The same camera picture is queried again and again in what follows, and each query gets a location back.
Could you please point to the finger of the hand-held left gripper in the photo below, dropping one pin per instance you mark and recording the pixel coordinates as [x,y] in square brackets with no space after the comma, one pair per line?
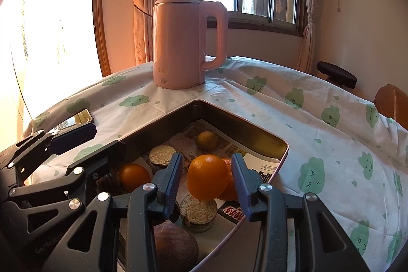
[108,152]
[76,135]

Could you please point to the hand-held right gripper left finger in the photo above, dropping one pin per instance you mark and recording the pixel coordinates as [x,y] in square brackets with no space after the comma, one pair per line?
[173,182]

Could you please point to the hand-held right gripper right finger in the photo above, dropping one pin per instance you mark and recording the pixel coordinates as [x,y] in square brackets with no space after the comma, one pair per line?
[240,186]

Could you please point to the large wrinkled mandarin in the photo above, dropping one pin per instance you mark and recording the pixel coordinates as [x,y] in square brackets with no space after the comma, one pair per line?
[230,190]

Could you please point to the round rice cake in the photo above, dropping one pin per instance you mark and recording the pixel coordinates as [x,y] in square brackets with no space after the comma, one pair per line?
[161,154]
[197,211]

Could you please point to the dark wrinkled dried fruit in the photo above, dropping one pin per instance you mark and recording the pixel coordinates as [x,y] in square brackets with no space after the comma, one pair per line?
[108,184]

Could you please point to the smooth orange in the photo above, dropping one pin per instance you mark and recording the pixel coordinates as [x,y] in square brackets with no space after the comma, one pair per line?
[207,176]

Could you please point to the small orange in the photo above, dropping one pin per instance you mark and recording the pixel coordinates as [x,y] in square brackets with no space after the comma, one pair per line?
[134,176]

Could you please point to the pink metal tin box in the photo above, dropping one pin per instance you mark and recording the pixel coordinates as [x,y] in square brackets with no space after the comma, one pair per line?
[267,147]

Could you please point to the brown-green round fruit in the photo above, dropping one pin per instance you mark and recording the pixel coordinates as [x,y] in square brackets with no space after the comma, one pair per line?
[206,140]

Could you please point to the dark brown round fruit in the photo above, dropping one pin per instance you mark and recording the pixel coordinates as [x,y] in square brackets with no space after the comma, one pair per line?
[175,243]

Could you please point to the newspaper liner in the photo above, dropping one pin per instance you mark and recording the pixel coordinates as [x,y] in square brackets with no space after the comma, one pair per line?
[258,168]

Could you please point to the white tablecloth green cloud print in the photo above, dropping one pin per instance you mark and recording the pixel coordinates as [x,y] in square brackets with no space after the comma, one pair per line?
[318,147]

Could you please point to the pink electric kettle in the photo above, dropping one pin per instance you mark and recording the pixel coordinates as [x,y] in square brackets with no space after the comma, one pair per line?
[178,45]

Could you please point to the black round stool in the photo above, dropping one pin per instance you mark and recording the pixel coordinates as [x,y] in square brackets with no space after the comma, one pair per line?
[334,73]

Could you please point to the brown leather chair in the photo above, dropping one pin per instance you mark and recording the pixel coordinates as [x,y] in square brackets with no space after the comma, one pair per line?
[392,103]

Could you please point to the window sticker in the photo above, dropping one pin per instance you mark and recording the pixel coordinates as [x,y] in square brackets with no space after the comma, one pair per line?
[279,6]

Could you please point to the wooden door frame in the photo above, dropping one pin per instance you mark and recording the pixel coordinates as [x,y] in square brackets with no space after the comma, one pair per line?
[100,20]

